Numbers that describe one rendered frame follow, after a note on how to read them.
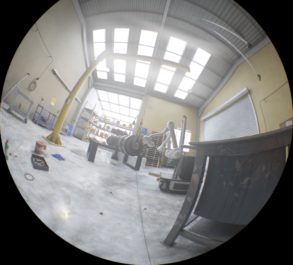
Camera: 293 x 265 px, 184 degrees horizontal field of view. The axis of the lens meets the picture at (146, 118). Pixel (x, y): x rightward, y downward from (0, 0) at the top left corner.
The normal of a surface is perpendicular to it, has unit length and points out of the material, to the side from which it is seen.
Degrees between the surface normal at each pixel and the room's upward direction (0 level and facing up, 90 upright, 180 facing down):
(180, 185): 90
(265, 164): 90
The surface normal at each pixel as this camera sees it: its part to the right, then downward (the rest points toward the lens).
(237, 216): -0.80, -0.39
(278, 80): -0.96, -0.26
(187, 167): -0.14, -0.40
